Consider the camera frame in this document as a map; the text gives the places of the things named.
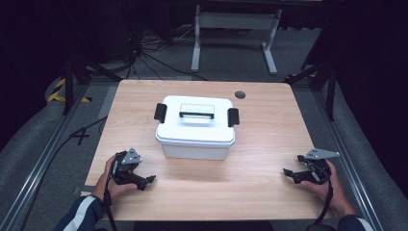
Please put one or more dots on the yellow black hazard tape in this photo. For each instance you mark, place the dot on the yellow black hazard tape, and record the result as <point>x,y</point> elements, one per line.
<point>56,94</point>

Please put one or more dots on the white box lid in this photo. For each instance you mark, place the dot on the white box lid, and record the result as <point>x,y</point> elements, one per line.
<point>195,131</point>

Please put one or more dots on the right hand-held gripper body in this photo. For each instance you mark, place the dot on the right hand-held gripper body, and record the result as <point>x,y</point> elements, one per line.
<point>317,173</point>

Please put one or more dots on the aluminium floor rail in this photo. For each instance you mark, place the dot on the aluminium floor rail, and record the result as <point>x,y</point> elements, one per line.
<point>349,166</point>
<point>45,160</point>

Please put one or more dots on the black tripod stand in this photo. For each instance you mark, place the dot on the black tripod stand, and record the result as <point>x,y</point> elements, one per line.
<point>68,83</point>
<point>330,93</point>

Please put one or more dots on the white plastic storage box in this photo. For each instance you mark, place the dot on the white plastic storage box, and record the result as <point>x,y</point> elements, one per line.
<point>194,152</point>

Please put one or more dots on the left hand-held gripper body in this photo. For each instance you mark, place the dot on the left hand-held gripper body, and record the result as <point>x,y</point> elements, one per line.
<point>123,170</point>

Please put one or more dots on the black box latch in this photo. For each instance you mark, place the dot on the black box latch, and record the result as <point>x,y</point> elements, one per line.
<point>233,117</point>
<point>160,113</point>

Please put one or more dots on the person's left hand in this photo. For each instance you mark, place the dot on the person's left hand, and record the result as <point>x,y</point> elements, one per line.
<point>110,189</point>

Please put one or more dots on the white metal table frame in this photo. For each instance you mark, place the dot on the white metal table frame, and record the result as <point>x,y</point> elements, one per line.
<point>235,20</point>

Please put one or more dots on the person's right hand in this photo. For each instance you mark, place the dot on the person's right hand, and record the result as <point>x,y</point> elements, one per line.
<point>335,192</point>

